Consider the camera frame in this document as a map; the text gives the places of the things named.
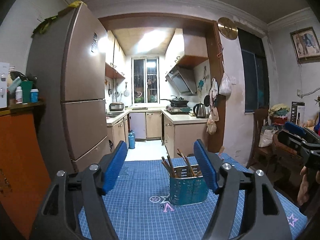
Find wooden chopstick green end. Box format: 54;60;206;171
177;148;196;177

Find dark wooden chopstick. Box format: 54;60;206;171
167;155;176;178

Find beige kitchen base cabinets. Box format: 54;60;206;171
106;108;209;161

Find kitchen window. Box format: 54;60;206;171
132;57;159;104

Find person's right hand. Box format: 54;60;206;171
297;166;309;206

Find black cardboard box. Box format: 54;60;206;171
290;101;305;127

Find blue perforated utensil holder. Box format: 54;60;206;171
169;166;209;206

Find blue water bottle on floor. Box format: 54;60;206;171
128;130;136;149

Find wooden chopstick long diagonal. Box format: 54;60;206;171
162;157;175;178

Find dark wooden chair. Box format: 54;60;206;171
246;108;273;171

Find steel electric kettle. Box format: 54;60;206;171
193;103;206;118

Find toaster oven on counter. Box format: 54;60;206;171
109;102;125;112

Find black wok on stove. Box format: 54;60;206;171
162;96;189;107

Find white plastic bag hanging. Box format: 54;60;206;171
219;73;232;96

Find steel range hood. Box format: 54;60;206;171
165;66;197;95

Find orange wooden cabinet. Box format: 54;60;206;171
1;105;51;238

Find grey three-door refrigerator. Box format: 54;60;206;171
26;4;110;177

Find green container on cabinet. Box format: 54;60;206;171
21;80;33;103

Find white pill bottle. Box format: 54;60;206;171
15;86;23;104

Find dark wall window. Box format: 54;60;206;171
238;29;270;113

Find framed wall picture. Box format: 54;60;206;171
290;27;319;64

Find round brass wall clock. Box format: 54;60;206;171
217;17;238;40

